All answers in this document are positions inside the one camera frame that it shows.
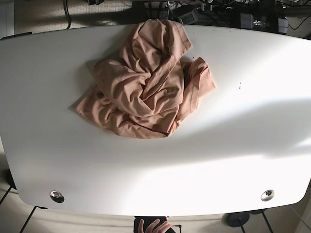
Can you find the person's hand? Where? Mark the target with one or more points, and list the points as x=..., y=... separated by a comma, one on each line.
x=153, y=228

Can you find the peach T-shirt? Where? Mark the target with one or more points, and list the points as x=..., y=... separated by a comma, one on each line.
x=150, y=88

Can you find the black round stand base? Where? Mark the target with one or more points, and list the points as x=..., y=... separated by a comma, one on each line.
x=238, y=219

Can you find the right silver table grommet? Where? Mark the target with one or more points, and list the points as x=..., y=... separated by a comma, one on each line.
x=267, y=195

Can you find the silver table grommet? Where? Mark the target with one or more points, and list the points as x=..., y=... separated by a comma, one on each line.
x=56, y=196
x=267, y=195

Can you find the left silver table grommet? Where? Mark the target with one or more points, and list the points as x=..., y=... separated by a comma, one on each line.
x=56, y=196

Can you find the left black table leg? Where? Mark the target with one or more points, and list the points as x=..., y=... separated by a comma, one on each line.
x=28, y=219

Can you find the grey multi-socket box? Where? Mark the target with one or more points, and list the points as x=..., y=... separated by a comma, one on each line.
x=187, y=14

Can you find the grey power adapter box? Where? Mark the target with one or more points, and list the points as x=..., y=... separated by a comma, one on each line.
x=246, y=21

